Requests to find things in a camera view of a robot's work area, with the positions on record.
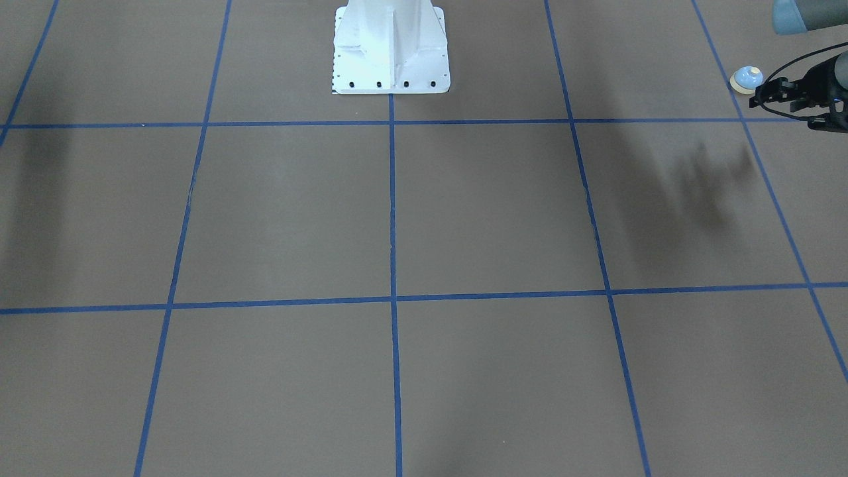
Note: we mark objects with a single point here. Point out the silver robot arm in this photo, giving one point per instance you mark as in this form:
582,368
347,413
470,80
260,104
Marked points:
795,17

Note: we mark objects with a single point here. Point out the blue bell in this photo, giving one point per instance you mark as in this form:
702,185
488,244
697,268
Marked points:
746,80

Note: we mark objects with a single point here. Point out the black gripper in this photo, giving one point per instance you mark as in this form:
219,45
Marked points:
816,89

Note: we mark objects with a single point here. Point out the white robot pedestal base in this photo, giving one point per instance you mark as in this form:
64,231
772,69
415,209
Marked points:
390,47

